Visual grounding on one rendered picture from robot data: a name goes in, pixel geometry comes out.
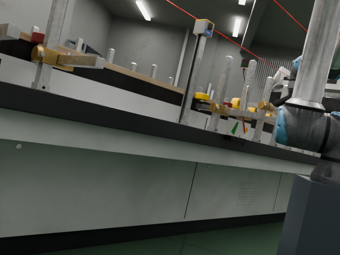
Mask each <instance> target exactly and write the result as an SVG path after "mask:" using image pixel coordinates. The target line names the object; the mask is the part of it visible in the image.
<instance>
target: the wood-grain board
mask: <svg viewBox="0 0 340 255"><path fill-rule="evenodd" d="M31 36H32V35H31V34H29V33H26V32H23V31H20V36H19V38H20V39H23V40H26V41H29V42H31ZM31 43H33V42H31ZM56 51H58V52H60V53H63V54H67V53H68V52H69V53H72V56H89V55H87V54H84V53H81V52H78V51H75V50H73V49H70V48H67V47H64V46H62V45H59V44H58V45H57V50H56ZM104 67H105V68H108V69H110V70H113V71H116V72H119V73H122V74H125V75H128V76H131V77H134V78H137V79H140V80H143V81H146V82H149V83H151V84H154V85H157V86H160V87H163V88H166V89H169V90H171V91H174V92H177V93H180V94H184V91H185V90H184V89H181V88H179V87H176V86H173V85H171V84H168V83H165V82H162V81H159V80H156V79H153V78H151V77H148V76H145V75H142V74H139V73H137V72H134V71H131V70H128V69H126V68H123V67H120V66H117V65H114V64H112V63H109V62H106V61H105V63H104ZM195 96H196V94H195V93H194V95H193V98H195ZM204 102H207V103H210V104H211V103H214V102H215V101H214V100H212V99H208V101H204ZM265 122H266V123H269V124H271V125H274V124H275V123H273V122H267V121H265Z"/></svg>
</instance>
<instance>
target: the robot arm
mask: <svg viewBox="0 0 340 255"><path fill-rule="evenodd" d="M327 79H330V80H339V79H340V0H315V3H314V7H313V11H312V16H311V20H310V24H309V28H308V32H307V36H306V40H305V45H304V49H303V53H302V55H301V56H299V57H298V58H297V59H295V60H293V62H292V64H291V71H290V76H289V81H288V86H287V89H288V92H289V93H291V94H289V95H287V96H285V97H283V98H281V99H279V100H276V101H274V102H273V106H275V107H279V108H278V112H277V118H276V124H275V134H274V139H275V141H276V142H277V143H279V144H282V145H285V146H289V147H293V148H298V149H303V150H307V151H312V152H316V153H320V154H321V156H320V160H319V162H318V164H317V165H316V167H315V168H314V170H313V171H312V172H311V175H310V179H311V180H314V181H317V182H320V183H323V184H327V185H331V186H335V187H339V188H340V112H331V113H330V116H327V115H324V112H325V108H324V107H323V105H322V103H321V102H322V98H323V94H324V90H325V86H326V82H327ZM281 105H284V107H283V106H281Z"/></svg>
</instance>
